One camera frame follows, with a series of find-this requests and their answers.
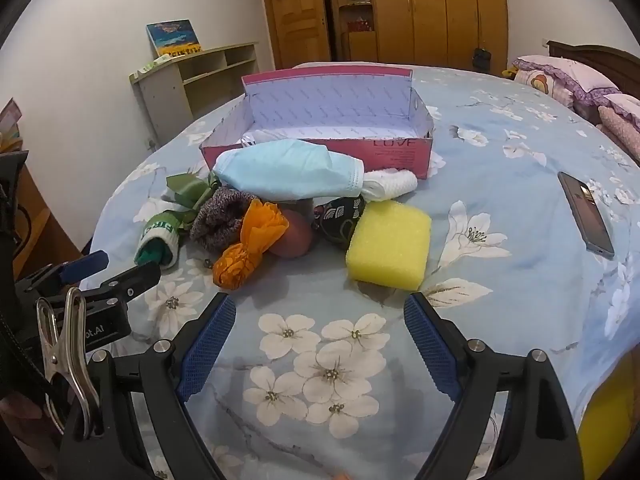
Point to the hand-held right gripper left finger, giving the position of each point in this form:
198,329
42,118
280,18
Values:
210,345

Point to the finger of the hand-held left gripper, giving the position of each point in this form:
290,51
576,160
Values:
132,280
85,264

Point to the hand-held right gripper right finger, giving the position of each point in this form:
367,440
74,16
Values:
430,345

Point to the green and white sock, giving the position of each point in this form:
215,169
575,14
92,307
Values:
160,231

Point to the yellow sponge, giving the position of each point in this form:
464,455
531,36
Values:
390,245

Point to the dark patterned bean bag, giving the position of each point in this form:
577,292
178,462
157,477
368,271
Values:
335,220

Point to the white cloth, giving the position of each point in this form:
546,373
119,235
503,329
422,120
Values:
390,185

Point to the blue face mask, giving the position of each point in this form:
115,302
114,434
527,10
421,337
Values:
280,170

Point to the pink cardboard box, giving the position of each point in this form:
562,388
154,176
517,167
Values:
400,155

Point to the peach soft ball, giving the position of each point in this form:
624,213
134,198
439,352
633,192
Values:
296,240

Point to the metal spring clip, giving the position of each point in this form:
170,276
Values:
65,355

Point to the blue floral bedspread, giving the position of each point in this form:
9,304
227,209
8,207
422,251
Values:
500,285

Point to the grey knitted sock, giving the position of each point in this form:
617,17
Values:
220,215

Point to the orange fabric flower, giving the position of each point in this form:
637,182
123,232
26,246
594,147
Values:
255,232

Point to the papers on desk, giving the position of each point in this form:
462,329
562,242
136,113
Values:
10,122

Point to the beige open shelf unit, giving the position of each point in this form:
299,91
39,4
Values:
160,100

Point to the yellow object beside bed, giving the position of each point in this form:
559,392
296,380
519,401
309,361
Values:
605,420

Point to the smartphone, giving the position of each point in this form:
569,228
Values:
585,215

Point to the green and white packet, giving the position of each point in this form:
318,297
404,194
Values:
155,63

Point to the blue and yellow painting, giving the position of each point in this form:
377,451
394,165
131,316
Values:
174,37

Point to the yellow plush toy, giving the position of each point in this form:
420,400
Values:
510,71

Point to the black hanging bag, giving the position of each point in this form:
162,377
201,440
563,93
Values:
481,58

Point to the pink checked pillow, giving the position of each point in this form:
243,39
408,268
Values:
620,120

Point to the purple frilled pillow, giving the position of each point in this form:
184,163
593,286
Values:
565,77

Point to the wooden door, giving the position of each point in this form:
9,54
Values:
295,25

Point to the red items on shelf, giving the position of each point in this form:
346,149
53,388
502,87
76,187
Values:
359,25

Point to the wooden wardrobe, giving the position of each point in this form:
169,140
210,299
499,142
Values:
440,10

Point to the dark wooden headboard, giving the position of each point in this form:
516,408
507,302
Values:
600,52

